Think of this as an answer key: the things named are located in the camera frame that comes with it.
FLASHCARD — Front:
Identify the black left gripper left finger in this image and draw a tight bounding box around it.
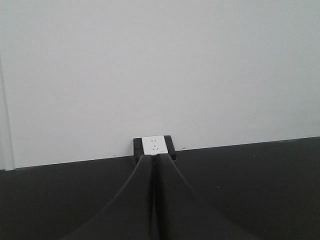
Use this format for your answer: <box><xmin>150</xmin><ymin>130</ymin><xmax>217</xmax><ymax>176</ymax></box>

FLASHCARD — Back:
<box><xmin>64</xmin><ymin>155</ymin><xmax>160</xmax><ymax>240</ymax></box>

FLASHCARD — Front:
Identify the white socket in black box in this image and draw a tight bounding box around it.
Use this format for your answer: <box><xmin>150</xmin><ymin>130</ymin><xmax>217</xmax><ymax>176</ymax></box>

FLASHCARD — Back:
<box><xmin>133</xmin><ymin>135</ymin><xmax>177</xmax><ymax>163</ymax></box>

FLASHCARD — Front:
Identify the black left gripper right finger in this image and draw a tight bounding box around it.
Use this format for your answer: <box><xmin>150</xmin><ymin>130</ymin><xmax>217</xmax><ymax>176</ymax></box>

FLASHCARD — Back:
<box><xmin>155</xmin><ymin>154</ymin><xmax>255</xmax><ymax>240</ymax></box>

